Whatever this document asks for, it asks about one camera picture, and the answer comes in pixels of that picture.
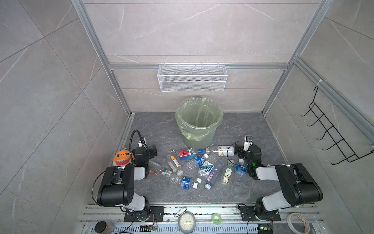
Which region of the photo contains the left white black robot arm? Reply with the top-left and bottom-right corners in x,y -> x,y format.
96,146 -> 157,215

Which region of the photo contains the large bottle white yellow label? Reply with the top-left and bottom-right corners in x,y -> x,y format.
205,146 -> 235,157

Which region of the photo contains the green tape roll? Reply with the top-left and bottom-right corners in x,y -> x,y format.
211,213 -> 222,226

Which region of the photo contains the Fiji bottle red flower label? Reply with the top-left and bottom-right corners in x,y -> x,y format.
176,148 -> 205,161

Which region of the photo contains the small bottle blue label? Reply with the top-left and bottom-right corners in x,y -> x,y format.
234,158 -> 246,186

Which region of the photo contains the orange shark plush toy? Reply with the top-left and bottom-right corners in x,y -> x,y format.
113,150 -> 131,166

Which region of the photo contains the white wire wall basket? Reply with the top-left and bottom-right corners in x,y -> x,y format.
157,65 -> 228,92

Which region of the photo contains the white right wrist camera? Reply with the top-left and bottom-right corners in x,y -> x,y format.
243,135 -> 253,151

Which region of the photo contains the round grey dial timer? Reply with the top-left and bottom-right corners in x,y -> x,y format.
178,212 -> 196,234

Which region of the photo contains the crushed bottle blue label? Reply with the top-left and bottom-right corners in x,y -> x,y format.
185,154 -> 209,170

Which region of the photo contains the bottle green white blue label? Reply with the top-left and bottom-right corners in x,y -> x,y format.
198,161 -> 214,178

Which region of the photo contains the black lidded jar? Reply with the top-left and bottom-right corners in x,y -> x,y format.
94,220 -> 116,234

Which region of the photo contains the clear bottle white orange label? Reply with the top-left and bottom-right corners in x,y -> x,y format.
167,155 -> 184,176

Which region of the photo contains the white tape roll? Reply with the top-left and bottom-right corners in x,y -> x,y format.
286,213 -> 311,234

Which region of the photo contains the grey mesh waste bin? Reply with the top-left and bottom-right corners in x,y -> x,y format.
175,97 -> 224,150

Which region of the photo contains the crushed bottle pink purple label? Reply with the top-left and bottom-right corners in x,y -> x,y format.
204,164 -> 224,190

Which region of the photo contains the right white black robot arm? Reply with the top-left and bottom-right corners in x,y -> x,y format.
234,143 -> 323,221

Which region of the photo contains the tea bottle green neck band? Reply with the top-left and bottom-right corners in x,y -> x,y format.
220,162 -> 234,186

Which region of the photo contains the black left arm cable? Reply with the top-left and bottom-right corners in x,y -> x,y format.
129,129 -> 146,164

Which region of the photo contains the green plastic bin liner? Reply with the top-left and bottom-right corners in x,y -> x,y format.
175,97 -> 224,142

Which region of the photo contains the black wire hook rack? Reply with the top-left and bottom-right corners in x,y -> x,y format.
300,86 -> 374,165

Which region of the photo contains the lying bottle dark blue label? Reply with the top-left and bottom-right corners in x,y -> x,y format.
169,175 -> 198,190

